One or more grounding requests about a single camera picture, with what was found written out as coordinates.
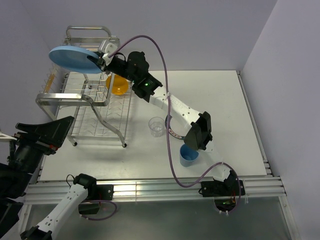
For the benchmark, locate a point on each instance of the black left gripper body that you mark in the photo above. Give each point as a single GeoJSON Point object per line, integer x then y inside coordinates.
{"type": "Point", "coordinates": [28, 154]}

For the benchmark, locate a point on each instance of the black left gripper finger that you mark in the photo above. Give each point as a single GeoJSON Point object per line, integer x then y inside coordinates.
{"type": "Point", "coordinates": [56, 142]}
{"type": "Point", "coordinates": [56, 128]}

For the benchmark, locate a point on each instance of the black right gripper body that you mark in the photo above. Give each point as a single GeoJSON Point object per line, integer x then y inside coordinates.
{"type": "Point", "coordinates": [117, 67]}

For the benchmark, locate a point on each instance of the yellow bowl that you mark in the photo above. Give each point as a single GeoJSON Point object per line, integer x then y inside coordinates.
{"type": "Point", "coordinates": [120, 85]}

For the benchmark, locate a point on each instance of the blue plastic plate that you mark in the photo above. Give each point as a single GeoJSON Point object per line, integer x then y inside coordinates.
{"type": "Point", "coordinates": [74, 59]}

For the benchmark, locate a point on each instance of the white plate green rim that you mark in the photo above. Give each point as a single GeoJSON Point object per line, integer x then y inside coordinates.
{"type": "Point", "coordinates": [173, 131]}

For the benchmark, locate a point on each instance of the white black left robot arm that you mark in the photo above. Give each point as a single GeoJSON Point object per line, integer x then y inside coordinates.
{"type": "Point", "coordinates": [18, 194]}

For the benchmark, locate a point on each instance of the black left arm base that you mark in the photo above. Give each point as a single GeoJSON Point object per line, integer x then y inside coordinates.
{"type": "Point", "coordinates": [101, 192]}

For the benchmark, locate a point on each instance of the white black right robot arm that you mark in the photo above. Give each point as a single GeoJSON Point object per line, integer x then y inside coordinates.
{"type": "Point", "coordinates": [146, 87]}

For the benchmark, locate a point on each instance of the stainless steel dish rack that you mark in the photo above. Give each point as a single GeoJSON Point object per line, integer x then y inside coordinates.
{"type": "Point", "coordinates": [98, 113]}

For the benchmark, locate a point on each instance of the clear glass tumbler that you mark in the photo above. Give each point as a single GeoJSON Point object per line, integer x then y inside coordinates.
{"type": "Point", "coordinates": [156, 126]}

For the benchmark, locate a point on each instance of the blue plastic cup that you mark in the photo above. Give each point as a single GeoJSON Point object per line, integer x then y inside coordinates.
{"type": "Point", "coordinates": [187, 156]}

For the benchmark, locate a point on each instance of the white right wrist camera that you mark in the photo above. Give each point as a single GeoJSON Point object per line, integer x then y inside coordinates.
{"type": "Point", "coordinates": [105, 50]}

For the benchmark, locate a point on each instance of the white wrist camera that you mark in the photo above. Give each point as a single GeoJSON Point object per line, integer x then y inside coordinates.
{"type": "Point", "coordinates": [105, 50]}
{"type": "Point", "coordinates": [6, 138]}

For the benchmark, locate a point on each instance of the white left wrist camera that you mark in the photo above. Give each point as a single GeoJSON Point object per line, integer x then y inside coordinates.
{"type": "Point", "coordinates": [6, 138]}

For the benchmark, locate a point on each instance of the aluminium rail frame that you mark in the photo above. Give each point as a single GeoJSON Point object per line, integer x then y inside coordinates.
{"type": "Point", "coordinates": [148, 169]}

